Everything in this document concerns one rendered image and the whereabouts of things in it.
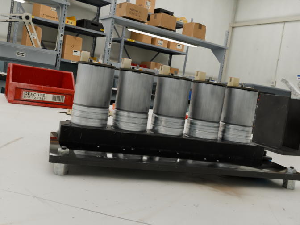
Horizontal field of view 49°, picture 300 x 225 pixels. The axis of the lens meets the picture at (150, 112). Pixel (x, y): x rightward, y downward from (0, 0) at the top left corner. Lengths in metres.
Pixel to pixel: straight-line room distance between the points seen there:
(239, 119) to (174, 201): 0.11
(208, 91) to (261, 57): 5.89
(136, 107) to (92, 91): 0.03
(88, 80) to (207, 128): 0.09
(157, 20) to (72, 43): 1.64
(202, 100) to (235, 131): 0.04
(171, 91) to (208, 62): 6.09
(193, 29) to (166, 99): 3.13
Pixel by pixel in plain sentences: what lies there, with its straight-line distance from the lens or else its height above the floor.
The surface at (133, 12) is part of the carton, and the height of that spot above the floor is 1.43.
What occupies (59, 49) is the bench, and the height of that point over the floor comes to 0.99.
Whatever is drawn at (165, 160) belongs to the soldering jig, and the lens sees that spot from 0.19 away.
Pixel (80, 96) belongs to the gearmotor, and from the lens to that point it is 0.21.
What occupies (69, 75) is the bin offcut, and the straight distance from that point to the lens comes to 0.59.
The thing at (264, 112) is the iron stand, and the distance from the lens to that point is 0.43.
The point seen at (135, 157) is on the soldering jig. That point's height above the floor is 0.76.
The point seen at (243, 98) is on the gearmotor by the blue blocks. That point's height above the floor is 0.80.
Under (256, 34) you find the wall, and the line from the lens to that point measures 6.32.
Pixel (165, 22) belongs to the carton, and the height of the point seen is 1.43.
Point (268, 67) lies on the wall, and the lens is 5.99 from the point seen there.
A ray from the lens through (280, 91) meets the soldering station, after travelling 0.80.
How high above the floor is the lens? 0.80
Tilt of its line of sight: 4 degrees down
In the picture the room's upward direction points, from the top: 9 degrees clockwise
